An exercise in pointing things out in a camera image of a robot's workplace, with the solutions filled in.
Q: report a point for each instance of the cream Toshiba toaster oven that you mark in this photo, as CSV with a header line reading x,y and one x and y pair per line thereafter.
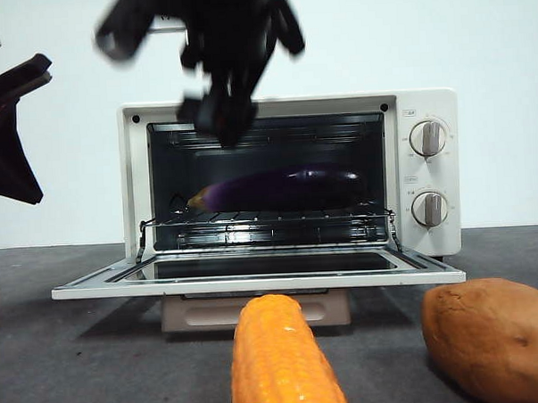
x,y
425,101

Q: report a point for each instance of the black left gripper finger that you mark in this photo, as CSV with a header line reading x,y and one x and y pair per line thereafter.
x,y
8,155

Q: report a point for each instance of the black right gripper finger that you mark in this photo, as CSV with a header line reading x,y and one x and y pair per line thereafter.
x,y
202,113
238,113

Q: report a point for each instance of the purple eggplant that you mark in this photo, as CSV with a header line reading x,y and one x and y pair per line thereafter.
x,y
286,189

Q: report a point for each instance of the orange corn cob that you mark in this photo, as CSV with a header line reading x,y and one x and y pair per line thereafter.
x,y
276,357

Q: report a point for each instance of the beige round oven knob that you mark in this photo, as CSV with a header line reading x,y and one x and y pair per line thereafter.
x,y
428,138
429,209

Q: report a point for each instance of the brown sweet potato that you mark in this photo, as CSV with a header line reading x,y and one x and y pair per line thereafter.
x,y
493,334

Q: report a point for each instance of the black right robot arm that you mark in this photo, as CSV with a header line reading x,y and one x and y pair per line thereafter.
x,y
225,25

